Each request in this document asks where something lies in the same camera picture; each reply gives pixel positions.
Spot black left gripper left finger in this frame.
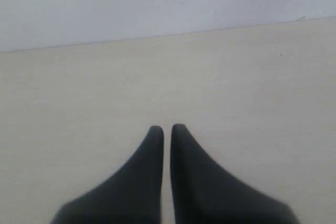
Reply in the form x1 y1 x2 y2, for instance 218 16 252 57
52 126 164 223

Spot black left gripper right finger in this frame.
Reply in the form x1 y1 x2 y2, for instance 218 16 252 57
170 124 299 223

